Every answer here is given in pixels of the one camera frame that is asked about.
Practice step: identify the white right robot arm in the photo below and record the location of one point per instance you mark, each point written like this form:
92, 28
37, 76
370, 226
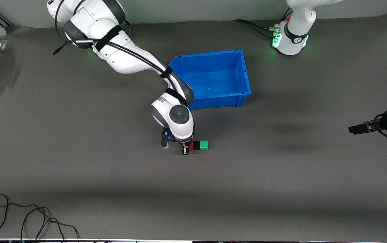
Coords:
129, 57

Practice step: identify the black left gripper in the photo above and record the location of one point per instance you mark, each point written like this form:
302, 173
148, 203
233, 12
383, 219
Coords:
376, 126

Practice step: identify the small green cube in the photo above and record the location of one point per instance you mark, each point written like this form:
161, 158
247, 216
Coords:
204, 145

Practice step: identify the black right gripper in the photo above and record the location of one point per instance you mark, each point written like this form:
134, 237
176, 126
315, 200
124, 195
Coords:
185, 149

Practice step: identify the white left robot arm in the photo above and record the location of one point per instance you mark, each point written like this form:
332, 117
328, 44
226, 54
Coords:
296, 27

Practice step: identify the blue plastic storage bin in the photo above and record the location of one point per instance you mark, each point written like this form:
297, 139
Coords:
220, 77

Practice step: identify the small black cube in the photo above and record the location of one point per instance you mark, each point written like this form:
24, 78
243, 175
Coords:
196, 146

